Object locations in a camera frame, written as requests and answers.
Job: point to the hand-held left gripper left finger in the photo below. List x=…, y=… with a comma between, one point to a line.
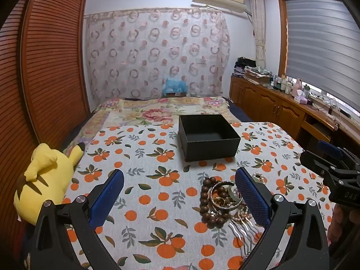
x=108, y=195

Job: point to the small brown cardboard box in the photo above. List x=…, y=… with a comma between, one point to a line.
x=175, y=94

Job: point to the silver hair comb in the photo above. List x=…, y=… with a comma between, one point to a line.
x=243, y=230

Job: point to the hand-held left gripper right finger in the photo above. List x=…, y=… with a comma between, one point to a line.
x=250, y=197

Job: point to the pink bottle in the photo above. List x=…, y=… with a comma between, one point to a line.
x=296, y=88

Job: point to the blue plastic bag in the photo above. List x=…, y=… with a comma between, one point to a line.
x=174, y=85

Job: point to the yellow plush toy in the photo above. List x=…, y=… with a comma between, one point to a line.
x=46, y=174

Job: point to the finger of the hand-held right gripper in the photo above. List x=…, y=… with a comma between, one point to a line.
x=316, y=160
x=332, y=147

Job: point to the dark blue bed sheet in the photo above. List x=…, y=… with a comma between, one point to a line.
x=239, y=112

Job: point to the pink tissue box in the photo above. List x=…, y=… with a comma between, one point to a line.
x=301, y=98

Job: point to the floral bedspread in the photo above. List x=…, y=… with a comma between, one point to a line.
x=146, y=112

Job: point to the brown louvered wardrobe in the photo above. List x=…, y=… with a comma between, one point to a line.
x=42, y=76

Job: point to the orange fruit print cloth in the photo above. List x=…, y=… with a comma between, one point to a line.
x=157, y=180

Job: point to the black cardboard box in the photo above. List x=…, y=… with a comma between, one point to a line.
x=209, y=149

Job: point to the silver bangle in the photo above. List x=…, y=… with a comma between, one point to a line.
x=238, y=199

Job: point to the wooden window frame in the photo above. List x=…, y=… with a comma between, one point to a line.
x=282, y=33

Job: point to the tied patterned window curtain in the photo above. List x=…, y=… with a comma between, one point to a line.
x=260, y=33

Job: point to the stack of light folded fabrics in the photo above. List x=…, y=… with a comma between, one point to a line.
x=257, y=74

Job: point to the group of cosmetic bottles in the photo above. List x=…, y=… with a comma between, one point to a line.
x=282, y=84

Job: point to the long wooden cabinet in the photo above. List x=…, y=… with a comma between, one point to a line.
x=267, y=104

